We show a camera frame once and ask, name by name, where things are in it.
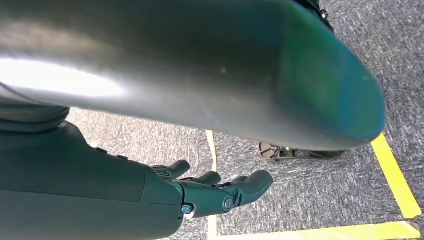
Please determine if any black robot foot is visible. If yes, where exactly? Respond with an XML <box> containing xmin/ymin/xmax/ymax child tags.
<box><xmin>259</xmin><ymin>141</ymin><xmax>347</xmax><ymax>163</ymax></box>

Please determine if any kinked yellow floor tape square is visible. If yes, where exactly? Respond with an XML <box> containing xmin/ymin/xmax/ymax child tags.
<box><xmin>205</xmin><ymin>129</ymin><xmax>423</xmax><ymax>240</ymax></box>

